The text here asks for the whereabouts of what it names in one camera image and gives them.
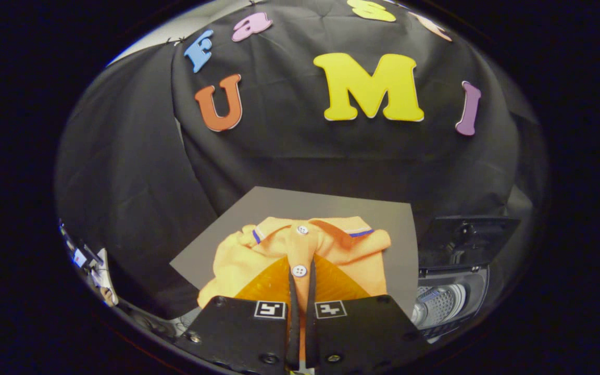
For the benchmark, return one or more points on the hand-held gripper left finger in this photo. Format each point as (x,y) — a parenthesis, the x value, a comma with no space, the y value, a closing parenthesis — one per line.
(237,333)

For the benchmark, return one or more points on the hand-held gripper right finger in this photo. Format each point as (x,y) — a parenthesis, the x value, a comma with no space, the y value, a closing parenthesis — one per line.
(367,333)

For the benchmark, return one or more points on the orange polo shirt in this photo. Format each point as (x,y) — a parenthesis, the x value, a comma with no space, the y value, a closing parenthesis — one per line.
(242,255)

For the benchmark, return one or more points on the grey washing machine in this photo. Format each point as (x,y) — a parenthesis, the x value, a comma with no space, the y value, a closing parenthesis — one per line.
(448,299)

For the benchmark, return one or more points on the dark washing machine lid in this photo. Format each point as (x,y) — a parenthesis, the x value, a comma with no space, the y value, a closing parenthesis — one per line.
(466,239)

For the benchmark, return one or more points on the grey cabinet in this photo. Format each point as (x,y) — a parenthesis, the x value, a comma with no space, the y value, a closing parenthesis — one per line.
(279,203)

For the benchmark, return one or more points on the blue and white object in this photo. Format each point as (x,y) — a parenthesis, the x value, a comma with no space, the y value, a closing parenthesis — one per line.
(97,265)

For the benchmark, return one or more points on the black backdrop cloth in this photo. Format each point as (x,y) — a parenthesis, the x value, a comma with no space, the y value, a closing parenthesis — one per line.
(305,151)

